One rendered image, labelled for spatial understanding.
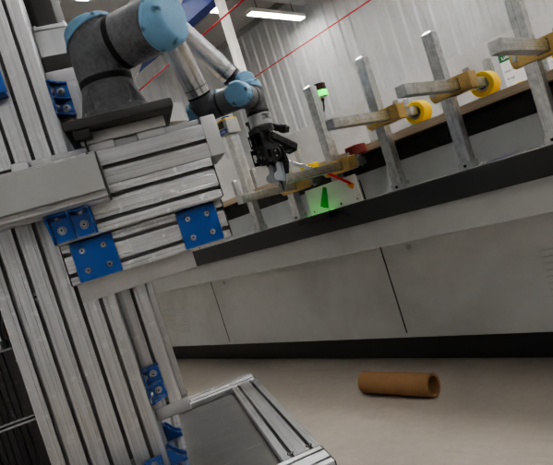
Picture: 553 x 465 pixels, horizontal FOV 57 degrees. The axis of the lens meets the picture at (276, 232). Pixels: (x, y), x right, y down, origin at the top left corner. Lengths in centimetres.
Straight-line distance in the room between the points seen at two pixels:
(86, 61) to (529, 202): 121
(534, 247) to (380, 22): 857
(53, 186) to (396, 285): 150
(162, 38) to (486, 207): 104
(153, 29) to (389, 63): 899
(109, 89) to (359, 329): 160
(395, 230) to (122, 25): 112
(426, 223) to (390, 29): 840
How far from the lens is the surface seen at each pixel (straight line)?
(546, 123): 156
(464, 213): 170
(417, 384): 186
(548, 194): 160
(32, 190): 102
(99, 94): 117
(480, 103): 179
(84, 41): 122
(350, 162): 188
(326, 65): 1079
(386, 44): 1009
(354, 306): 234
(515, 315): 198
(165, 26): 114
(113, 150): 114
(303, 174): 174
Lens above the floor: 73
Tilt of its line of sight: 1 degrees down
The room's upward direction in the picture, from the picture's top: 18 degrees counter-clockwise
